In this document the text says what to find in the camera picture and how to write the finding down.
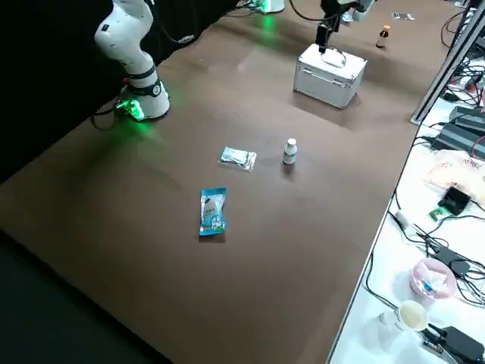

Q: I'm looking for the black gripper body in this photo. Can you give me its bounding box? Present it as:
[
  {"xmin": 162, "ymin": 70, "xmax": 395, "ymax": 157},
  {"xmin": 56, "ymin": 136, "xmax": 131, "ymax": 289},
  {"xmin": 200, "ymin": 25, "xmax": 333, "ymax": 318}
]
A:
[{"xmin": 320, "ymin": 0, "xmax": 356, "ymax": 26}]

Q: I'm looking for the silver aluminium medicine case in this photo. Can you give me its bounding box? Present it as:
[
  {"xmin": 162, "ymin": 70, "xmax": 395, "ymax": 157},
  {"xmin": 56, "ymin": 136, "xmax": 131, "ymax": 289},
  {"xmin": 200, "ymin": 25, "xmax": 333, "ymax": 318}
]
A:
[{"xmin": 293, "ymin": 42, "xmax": 368, "ymax": 111}]

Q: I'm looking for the brown bottle orange cap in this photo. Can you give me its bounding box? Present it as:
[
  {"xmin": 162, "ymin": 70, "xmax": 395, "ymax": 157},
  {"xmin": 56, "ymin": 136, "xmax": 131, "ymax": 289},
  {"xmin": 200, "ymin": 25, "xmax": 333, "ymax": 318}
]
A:
[{"xmin": 375, "ymin": 24, "xmax": 392, "ymax": 49}]

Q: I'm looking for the small white plastic bottle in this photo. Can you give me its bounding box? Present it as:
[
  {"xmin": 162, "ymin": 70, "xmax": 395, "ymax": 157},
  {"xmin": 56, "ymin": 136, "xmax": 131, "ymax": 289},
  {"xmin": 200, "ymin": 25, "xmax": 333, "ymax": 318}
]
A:
[{"xmin": 282, "ymin": 137, "xmax": 298, "ymax": 166}]

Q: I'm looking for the silver foil packet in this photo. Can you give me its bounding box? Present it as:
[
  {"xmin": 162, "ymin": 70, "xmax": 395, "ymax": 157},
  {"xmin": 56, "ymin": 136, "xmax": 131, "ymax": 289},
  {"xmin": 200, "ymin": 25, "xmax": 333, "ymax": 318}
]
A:
[{"xmin": 217, "ymin": 145, "xmax": 258, "ymax": 173}]

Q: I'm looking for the black power adapter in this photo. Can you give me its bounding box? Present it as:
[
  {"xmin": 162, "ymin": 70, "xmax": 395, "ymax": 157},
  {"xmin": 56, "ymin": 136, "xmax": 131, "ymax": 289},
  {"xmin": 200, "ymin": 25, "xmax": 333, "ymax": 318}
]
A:
[
  {"xmin": 449, "ymin": 105, "xmax": 485, "ymax": 128},
  {"xmin": 431, "ymin": 121, "xmax": 485, "ymax": 160}
]

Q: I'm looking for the crumpled clear plastic bag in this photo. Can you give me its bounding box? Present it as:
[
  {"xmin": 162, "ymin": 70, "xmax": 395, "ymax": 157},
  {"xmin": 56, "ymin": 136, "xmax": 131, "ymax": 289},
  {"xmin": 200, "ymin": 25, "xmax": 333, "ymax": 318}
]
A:
[{"xmin": 423, "ymin": 149, "xmax": 485, "ymax": 212}]

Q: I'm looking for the blue printed packet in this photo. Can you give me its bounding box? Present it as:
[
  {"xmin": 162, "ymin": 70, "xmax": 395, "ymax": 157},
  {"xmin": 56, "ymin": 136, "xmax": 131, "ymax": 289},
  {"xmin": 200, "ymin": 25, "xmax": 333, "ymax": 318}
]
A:
[{"xmin": 198, "ymin": 187, "xmax": 228, "ymax": 238}]

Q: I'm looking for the small black device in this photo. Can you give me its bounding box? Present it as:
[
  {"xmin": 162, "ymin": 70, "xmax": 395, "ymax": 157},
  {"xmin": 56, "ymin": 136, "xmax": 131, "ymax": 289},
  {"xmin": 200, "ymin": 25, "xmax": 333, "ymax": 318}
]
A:
[{"xmin": 442, "ymin": 185, "xmax": 471, "ymax": 217}]

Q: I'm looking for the black power brick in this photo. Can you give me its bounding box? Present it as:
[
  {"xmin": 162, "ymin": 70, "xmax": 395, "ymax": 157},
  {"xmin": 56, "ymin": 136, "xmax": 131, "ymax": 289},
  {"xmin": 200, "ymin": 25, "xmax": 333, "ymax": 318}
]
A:
[{"xmin": 433, "ymin": 246, "xmax": 472, "ymax": 278}]

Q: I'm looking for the pink bowl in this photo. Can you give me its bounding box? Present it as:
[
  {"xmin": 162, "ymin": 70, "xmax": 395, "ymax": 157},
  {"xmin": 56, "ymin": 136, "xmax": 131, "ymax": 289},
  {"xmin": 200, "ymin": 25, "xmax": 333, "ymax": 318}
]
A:
[{"xmin": 411, "ymin": 257, "xmax": 458, "ymax": 303}]

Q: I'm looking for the white paper cup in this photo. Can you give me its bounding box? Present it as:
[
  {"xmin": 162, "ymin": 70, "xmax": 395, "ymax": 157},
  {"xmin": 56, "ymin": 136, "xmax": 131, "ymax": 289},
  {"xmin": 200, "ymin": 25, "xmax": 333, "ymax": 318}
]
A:
[{"xmin": 395, "ymin": 300, "xmax": 430, "ymax": 332}]

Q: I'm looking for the clear plastic cup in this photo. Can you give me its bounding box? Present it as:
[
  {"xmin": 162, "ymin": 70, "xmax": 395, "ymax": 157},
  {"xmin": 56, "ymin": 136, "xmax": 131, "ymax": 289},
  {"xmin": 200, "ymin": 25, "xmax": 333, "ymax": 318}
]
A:
[{"xmin": 377, "ymin": 311, "xmax": 399, "ymax": 335}]

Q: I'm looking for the black charger block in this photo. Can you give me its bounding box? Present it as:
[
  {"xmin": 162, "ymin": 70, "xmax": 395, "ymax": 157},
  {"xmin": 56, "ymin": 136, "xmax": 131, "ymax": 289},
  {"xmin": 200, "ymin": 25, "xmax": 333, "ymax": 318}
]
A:
[{"xmin": 420, "ymin": 324, "xmax": 485, "ymax": 364}]

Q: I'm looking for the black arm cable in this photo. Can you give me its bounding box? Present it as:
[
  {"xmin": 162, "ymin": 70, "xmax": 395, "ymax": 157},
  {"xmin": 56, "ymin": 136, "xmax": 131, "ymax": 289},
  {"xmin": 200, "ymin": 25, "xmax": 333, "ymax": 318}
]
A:
[{"xmin": 289, "ymin": 0, "xmax": 324, "ymax": 20}]

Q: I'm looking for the aluminium frame post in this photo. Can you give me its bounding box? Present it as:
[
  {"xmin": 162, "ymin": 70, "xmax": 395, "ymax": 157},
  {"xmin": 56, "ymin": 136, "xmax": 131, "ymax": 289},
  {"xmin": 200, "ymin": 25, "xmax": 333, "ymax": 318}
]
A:
[{"xmin": 410, "ymin": 3, "xmax": 485, "ymax": 124}]

